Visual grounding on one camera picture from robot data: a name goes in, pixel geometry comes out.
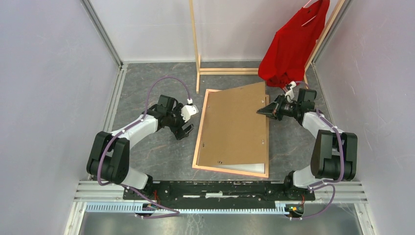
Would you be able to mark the pink clothes hanger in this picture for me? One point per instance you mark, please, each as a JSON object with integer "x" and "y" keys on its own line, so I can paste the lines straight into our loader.
{"x": 311, "y": 11}

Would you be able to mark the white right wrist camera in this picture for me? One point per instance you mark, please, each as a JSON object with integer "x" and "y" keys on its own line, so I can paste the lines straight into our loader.
{"x": 289, "y": 91}

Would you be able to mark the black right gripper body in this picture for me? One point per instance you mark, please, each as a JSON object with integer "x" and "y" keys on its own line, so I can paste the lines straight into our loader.
{"x": 285, "y": 108}

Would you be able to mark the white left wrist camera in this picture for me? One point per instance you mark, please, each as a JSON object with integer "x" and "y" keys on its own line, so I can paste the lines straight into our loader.
{"x": 188, "y": 110}

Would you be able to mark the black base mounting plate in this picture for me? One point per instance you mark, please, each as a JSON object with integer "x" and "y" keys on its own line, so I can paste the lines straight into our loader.
{"x": 224, "y": 194}

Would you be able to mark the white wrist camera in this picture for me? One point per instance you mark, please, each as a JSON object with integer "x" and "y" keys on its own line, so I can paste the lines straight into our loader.
{"x": 289, "y": 91}
{"x": 188, "y": 110}

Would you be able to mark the brown backing board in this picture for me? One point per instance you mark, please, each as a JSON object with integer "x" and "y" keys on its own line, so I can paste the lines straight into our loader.
{"x": 233, "y": 133}

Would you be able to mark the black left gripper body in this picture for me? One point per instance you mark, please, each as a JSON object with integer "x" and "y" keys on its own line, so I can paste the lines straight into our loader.
{"x": 175, "y": 122}

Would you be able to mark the red t-shirt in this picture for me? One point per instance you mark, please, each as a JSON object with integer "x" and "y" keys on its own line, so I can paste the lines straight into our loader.
{"x": 290, "y": 49}

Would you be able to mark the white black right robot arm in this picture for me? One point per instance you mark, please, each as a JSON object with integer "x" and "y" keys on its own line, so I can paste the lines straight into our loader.
{"x": 334, "y": 156}

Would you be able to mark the pink wooden picture frame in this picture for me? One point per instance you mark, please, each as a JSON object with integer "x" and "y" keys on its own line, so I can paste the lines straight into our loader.
{"x": 217, "y": 169}

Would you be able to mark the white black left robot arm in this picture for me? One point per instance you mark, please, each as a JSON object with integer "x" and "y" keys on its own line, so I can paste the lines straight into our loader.
{"x": 109, "y": 156}

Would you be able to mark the seascape photo print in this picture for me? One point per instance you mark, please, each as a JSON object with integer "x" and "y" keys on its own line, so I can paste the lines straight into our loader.
{"x": 253, "y": 168}

